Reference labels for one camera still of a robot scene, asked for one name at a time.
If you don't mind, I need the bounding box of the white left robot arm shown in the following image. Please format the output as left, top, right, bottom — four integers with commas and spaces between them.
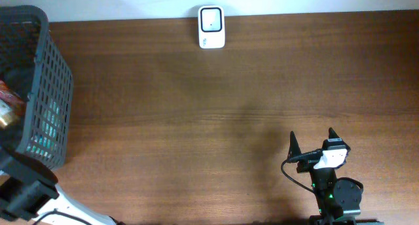
1, 148, 120, 225

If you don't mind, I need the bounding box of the teal snack packet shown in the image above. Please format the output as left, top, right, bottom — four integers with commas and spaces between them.
26, 99, 63, 161

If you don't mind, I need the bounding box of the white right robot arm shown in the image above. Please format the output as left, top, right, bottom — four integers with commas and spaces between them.
280, 128, 382, 225

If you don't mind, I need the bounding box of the grey plastic mesh basket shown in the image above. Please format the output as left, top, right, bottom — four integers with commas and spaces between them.
1, 5, 73, 170

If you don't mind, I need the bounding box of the red snack packet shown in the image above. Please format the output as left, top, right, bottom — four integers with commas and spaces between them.
1, 80, 26, 116

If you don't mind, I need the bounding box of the white tube with gold cap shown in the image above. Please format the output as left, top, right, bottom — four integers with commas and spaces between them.
0, 100, 20, 129

